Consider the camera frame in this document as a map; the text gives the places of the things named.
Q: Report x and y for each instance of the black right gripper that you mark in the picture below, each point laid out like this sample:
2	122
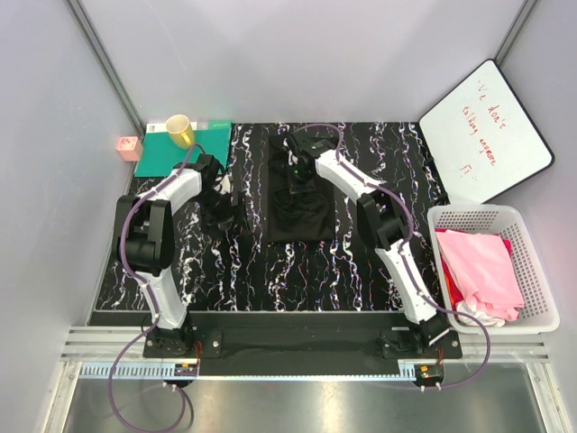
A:
297	181

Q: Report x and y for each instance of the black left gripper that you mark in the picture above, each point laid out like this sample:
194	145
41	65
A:
221	209

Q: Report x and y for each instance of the black t shirt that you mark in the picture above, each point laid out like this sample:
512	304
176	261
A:
296	212

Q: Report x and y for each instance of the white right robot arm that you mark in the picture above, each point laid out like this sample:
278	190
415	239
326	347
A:
384	224

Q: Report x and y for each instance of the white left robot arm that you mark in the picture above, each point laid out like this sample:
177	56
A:
144	242

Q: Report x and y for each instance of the yellow cup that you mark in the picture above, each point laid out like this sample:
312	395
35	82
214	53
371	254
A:
180	131

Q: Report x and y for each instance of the green book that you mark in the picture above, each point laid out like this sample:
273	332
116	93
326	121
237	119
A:
160	154

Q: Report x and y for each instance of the pink cube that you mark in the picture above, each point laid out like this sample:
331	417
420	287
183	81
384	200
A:
129	148

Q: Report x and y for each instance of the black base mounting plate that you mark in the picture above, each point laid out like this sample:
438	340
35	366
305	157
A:
308	344

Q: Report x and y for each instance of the whiteboard with red writing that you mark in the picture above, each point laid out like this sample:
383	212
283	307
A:
481	138

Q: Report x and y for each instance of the pink t shirt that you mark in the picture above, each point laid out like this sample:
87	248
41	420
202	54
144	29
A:
482	270

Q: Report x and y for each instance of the white t shirt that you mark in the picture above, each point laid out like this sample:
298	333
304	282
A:
470	316

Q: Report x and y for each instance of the white plastic laundry basket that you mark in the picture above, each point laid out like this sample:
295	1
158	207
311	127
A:
538	314

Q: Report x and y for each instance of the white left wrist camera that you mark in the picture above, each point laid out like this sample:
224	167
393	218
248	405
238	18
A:
224	185

